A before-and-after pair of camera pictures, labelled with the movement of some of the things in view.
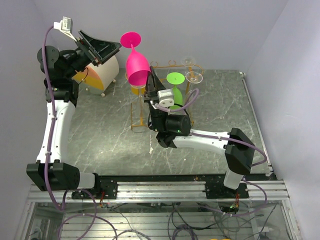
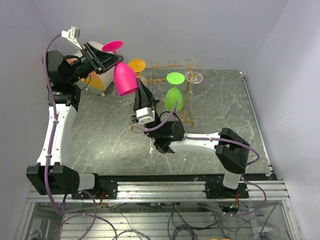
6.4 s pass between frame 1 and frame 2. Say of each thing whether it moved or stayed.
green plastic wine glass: stayed
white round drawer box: stayed
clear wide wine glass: stayed
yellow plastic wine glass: moved
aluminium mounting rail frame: stayed
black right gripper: moved
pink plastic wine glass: moved
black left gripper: moved
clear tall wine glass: moved
